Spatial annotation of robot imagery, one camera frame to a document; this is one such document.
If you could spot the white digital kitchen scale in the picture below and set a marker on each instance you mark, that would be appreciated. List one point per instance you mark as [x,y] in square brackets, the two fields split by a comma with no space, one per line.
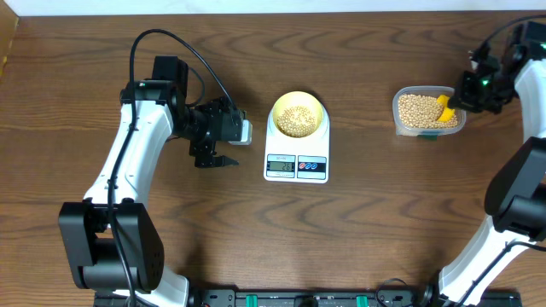
[297,159]

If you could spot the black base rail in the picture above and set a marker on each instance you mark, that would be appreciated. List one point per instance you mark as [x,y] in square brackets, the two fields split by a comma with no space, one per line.
[387,295]

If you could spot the soybeans in yellow bowl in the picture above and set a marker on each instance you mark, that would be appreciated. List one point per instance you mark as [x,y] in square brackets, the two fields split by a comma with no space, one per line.
[297,122]

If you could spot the cardboard box edge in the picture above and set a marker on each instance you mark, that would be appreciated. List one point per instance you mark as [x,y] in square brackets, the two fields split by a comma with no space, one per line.
[9,22]

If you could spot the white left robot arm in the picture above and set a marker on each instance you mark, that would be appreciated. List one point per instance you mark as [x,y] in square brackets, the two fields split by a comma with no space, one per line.
[109,238]

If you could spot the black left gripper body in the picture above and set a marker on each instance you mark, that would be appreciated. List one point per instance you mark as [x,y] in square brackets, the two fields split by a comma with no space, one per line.
[197,127]

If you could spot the clear plastic container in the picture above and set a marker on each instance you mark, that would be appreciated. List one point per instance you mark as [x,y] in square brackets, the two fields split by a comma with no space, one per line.
[427,90]

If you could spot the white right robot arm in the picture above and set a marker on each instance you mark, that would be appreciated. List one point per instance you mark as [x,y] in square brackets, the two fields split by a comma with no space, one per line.
[515,198]

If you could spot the yellow plastic scoop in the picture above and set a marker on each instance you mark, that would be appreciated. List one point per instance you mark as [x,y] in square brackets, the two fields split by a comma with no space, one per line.
[447,113]

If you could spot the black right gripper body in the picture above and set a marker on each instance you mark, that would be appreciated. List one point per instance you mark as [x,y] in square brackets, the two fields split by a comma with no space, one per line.
[485,93]

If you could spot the yellow bowl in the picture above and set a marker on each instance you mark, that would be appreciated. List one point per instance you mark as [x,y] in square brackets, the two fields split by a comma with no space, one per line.
[298,98]

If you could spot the soybeans pile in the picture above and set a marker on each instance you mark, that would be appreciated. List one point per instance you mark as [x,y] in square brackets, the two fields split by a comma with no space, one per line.
[418,111]

